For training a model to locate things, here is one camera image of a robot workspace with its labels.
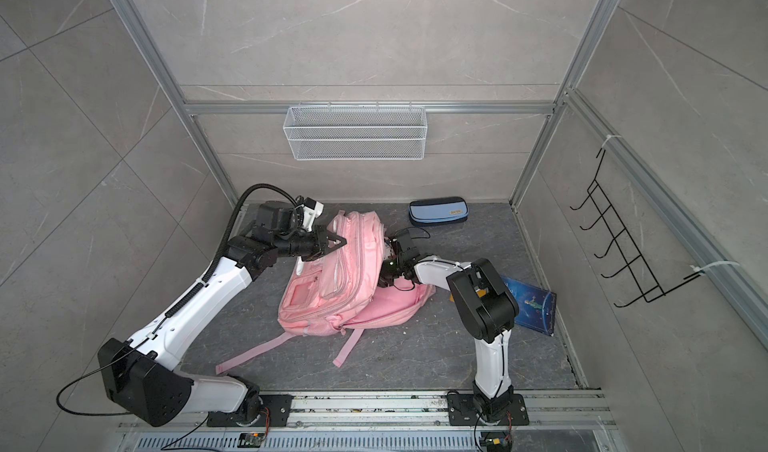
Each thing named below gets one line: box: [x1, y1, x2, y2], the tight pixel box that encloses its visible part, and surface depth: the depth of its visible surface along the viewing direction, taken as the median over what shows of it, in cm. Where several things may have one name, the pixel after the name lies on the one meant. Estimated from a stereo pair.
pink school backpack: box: [216, 212, 436, 373], surface depth 79 cm
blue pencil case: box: [408, 196, 469, 226], surface depth 116 cm
